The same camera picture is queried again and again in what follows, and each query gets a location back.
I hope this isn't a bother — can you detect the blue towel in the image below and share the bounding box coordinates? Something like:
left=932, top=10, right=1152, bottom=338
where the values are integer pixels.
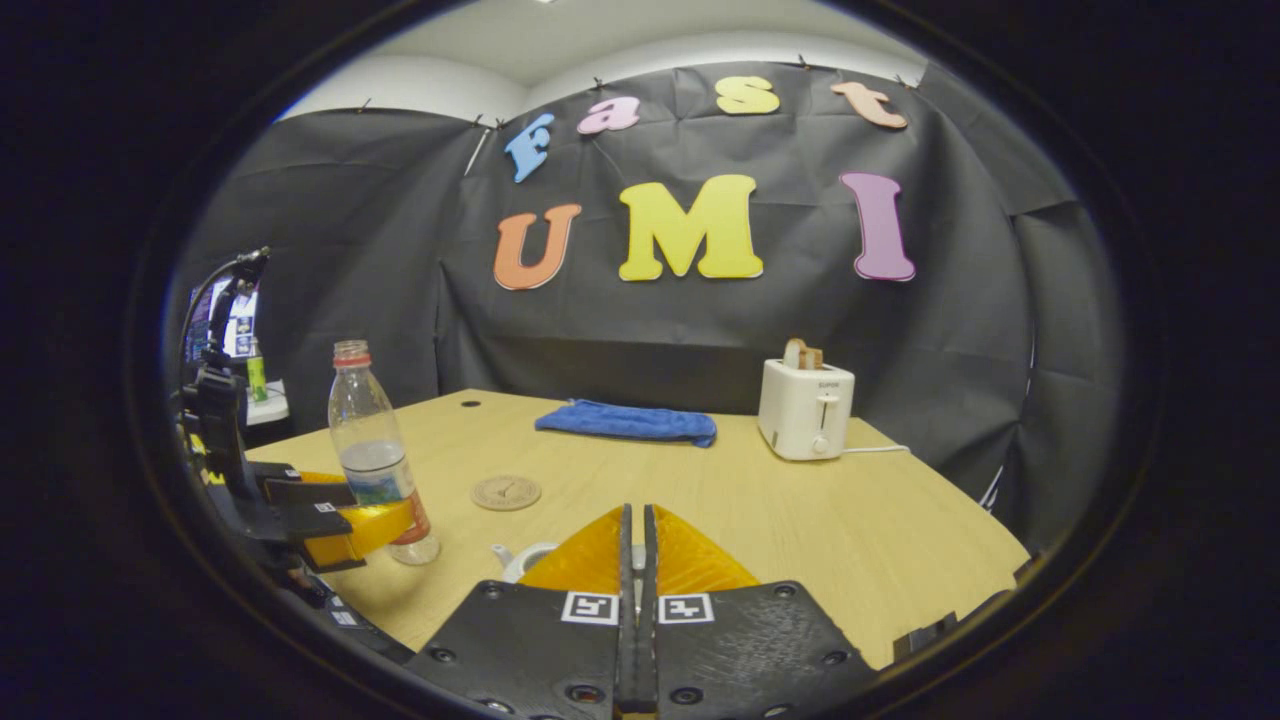
left=534, top=399, right=718, bottom=448

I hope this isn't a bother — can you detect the white toaster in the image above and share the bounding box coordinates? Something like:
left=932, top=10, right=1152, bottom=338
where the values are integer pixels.
left=757, top=358, right=857, bottom=462

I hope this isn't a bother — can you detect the computer monitor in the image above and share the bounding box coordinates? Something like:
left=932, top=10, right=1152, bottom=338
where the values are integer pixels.
left=185, top=280, right=261, bottom=361

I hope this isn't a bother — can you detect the black backdrop cloth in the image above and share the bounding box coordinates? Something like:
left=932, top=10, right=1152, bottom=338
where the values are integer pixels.
left=165, top=60, right=1126, bottom=561

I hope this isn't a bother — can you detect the white ceramic teacup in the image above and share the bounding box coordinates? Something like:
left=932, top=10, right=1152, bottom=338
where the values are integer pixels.
left=490, top=541, right=561, bottom=584

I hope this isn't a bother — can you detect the clear plastic water bottle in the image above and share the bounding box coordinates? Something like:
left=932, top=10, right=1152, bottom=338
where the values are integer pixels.
left=328, top=340, right=441, bottom=567

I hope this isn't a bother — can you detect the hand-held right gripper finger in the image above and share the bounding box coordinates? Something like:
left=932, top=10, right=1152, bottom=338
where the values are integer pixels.
left=405, top=505, right=634, bottom=720
left=645, top=505, right=881, bottom=720

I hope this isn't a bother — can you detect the white side desk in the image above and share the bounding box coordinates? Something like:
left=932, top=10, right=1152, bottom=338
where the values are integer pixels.
left=245, top=380, right=291, bottom=426

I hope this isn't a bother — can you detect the round wooden coaster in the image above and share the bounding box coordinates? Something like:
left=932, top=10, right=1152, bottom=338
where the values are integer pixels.
left=471, top=475, right=542, bottom=512

